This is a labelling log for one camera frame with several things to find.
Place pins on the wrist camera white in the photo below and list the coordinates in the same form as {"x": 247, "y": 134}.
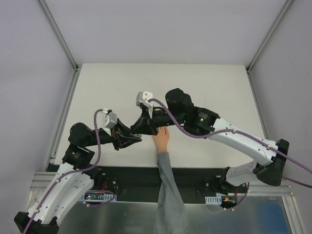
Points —
{"x": 109, "y": 120}
{"x": 142, "y": 99}

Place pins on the right white cable duct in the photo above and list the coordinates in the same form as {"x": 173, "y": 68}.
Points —
{"x": 213, "y": 200}

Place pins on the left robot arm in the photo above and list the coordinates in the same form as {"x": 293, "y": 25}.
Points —
{"x": 74, "y": 177}

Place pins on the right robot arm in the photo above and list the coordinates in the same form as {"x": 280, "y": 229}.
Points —
{"x": 268, "y": 157}

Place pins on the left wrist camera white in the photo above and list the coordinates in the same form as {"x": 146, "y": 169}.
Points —
{"x": 109, "y": 120}

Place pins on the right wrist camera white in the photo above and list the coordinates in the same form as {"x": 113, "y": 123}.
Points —
{"x": 142, "y": 99}

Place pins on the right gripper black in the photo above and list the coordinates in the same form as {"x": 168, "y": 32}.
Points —
{"x": 149, "y": 121}

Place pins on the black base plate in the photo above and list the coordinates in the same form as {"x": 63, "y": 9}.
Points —
{"x": 142, "y": 184}

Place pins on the grey sleeve forearm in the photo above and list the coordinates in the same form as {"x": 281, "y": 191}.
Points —
{"x": 171, "y": 215}

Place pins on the left white cable duct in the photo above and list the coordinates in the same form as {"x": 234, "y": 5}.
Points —
{"x": 98, "y": 197}

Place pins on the aluminium frame post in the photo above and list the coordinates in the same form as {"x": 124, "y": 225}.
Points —
{"x": 270, "y": 33}
{"x": 57, "y": 33}

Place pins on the right aluminium frame post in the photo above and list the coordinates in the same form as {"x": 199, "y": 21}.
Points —
{"x": 270, "y": 33}

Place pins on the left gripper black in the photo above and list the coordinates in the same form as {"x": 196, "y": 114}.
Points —
{"x": 116, "y": 138}

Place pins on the left aluminium frame post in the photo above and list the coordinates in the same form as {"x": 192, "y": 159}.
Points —
{"x": 57, "y": 33}

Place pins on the aluminium rail bar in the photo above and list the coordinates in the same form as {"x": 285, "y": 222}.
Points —
{"x": 42, "y": 179}

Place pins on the mannequin hand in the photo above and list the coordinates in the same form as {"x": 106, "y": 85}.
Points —
{"x": 161, "y": 140}

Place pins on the white cable duct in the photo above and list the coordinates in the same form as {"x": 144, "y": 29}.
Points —
{"x": 213, "y": 200}
{"x": 98, "y": 197}

